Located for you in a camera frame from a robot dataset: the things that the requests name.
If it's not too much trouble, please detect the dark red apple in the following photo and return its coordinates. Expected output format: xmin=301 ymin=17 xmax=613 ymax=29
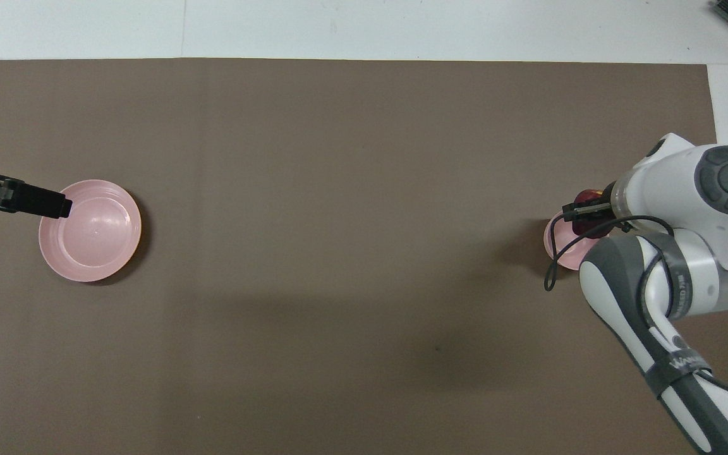
xmin=573 ymin=188 xmax=616 ymax=240

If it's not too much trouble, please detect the pink bowl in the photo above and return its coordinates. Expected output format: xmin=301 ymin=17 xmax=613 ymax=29
xmin=543 ymin=215 xmax=600 ymax=272

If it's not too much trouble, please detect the pink plate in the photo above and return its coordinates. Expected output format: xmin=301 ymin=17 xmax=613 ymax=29
xmin=39 ymin=179 xmax=142 ymax=282

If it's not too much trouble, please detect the brown table mat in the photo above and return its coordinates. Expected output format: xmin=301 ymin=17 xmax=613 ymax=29
xmin=0 ymin=58 xmax=728 ymax=455

